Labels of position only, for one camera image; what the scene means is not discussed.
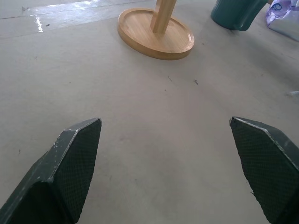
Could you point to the teal ceramic mug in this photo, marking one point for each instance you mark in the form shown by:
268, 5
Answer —
236, 14

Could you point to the wooden mug tree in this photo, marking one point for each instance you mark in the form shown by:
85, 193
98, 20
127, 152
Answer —
156, 35

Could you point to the purple floral plastic bag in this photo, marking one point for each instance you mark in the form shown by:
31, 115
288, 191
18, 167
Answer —
283, 18

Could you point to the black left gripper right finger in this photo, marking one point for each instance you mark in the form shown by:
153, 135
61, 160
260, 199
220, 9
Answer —
268, 172

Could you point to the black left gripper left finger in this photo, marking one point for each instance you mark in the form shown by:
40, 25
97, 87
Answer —
60, 177

